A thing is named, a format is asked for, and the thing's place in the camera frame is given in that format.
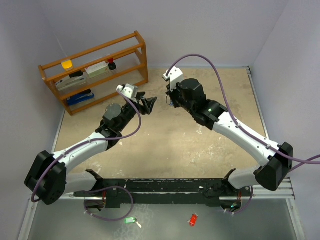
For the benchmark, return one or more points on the red tagged key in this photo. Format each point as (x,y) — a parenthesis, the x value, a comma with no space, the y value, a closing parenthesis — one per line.
(192,221)

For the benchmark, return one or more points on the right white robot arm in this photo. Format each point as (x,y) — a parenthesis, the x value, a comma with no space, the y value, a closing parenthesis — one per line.
(272,167)

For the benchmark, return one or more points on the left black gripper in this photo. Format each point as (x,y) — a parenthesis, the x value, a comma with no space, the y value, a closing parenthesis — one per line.
(147,103)

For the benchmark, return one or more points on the red black bottle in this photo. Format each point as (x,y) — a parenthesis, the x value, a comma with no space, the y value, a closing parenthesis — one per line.
(111,64)

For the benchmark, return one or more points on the blue stapler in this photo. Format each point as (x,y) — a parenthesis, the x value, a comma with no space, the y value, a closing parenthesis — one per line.
(80,97)

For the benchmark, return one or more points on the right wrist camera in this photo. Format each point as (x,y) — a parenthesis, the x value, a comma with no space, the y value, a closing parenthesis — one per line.
(173,77)

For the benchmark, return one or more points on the black white stapler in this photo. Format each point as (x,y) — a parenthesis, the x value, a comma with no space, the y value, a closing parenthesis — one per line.
(74,79)

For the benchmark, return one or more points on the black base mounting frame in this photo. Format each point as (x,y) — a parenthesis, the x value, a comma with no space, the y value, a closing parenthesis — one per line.
(211,192)

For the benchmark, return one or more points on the white cardboard box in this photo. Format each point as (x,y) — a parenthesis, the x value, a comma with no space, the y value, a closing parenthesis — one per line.
(97,69)

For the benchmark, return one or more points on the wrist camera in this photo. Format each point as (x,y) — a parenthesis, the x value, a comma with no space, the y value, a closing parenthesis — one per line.
(173,77)
(128,90)

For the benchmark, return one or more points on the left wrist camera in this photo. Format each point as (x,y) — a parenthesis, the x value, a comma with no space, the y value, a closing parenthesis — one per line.
(128,90)

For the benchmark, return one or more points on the orange wooden shelf rack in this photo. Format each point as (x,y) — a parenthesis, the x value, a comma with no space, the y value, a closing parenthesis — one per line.
(130,55)

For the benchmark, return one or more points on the green tagged key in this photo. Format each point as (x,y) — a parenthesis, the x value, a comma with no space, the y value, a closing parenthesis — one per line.
(132,220)

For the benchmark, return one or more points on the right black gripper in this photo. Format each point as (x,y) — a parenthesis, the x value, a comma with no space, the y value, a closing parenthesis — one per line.
(171,95)

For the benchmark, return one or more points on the yellow lidded container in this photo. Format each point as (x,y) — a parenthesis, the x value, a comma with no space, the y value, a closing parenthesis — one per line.
(67,65)

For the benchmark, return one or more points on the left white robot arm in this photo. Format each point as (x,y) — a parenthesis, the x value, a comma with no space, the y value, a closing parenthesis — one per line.
(49,177)

